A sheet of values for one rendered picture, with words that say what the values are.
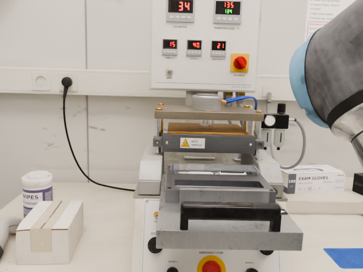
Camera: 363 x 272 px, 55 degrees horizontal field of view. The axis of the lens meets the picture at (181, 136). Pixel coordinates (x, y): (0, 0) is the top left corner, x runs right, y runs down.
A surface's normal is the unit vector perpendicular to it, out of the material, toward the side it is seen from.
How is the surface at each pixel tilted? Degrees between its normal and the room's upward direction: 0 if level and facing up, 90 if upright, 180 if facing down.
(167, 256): 65
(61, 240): 89
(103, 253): 0
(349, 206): 90
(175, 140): 90
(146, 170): 41
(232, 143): 90
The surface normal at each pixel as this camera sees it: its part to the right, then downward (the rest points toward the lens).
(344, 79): -0.77, -0.11
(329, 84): -0.94, 0.07
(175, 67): 0.02, 0.17
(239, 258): 0.04, -0.26
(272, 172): 0.04, -0.64
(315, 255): 0.03, -0.99
